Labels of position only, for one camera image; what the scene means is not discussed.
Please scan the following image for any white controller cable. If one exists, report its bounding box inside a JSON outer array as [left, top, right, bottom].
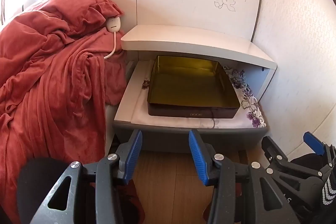
[[104, 30, 118, 60]]

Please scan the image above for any white nightstand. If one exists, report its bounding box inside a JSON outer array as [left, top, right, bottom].
[[112, 25, 278, 153]]

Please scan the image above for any white floral folded cloth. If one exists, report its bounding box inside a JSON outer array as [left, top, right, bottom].
[[130, 60, 266, 128]]

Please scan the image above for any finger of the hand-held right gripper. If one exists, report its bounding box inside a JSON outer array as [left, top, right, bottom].
[[303, 132, 336, 169], [261, 135, 324, 189]]

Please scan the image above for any brown tin box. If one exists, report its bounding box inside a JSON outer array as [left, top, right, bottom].
[[147, 55, 240, 119]]

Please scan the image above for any white blanket controller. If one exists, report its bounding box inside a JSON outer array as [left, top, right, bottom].
[[106, 17, 122, 32]]

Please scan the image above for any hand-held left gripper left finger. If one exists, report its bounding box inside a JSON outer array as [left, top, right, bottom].
[[30, 130, 143, 224]]

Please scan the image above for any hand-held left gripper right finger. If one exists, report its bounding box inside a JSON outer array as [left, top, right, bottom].
[[188, 129, 300, 224]]

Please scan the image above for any red fleece blanket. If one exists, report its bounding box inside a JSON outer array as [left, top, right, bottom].
[[0, 0, 130, 224]]

